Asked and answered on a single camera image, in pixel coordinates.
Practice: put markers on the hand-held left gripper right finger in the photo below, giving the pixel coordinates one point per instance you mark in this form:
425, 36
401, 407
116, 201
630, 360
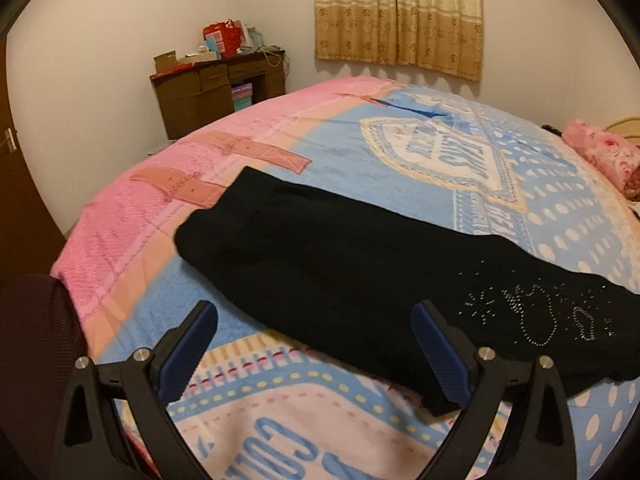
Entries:
441, 355

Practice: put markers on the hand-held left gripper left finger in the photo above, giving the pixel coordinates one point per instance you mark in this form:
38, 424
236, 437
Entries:
187, 355

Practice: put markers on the black pants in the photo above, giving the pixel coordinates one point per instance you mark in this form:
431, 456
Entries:
325, 270

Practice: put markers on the dark mesh chair back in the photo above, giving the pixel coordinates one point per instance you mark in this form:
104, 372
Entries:
35, 340

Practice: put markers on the bed with pink-blue blanket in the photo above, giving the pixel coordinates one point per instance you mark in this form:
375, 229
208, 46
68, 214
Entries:
400, 180

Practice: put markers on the brown wooden door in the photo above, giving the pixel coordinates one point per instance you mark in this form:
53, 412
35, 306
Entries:
25, 210

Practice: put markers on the black remote control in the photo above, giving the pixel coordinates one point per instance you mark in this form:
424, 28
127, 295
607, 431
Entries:
552, 129

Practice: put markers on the brown wooden desk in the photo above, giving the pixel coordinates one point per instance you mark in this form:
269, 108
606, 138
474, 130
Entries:
185, 97

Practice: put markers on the pink floral pillow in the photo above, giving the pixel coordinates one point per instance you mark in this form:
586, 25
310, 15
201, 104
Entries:
605, 152

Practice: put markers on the stack of pastel boxes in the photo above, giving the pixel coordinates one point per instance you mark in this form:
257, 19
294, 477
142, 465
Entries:
242, 97

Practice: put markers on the open cardboard box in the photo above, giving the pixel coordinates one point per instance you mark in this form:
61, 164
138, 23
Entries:
165, 62

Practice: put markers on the beige headboard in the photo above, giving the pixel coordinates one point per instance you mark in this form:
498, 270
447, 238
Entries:
627, 124

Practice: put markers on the red gift bag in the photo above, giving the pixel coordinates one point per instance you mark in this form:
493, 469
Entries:
227, 40

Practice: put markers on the beige patterned curtain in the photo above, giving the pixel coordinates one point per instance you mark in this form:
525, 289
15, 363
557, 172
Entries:
400, 15

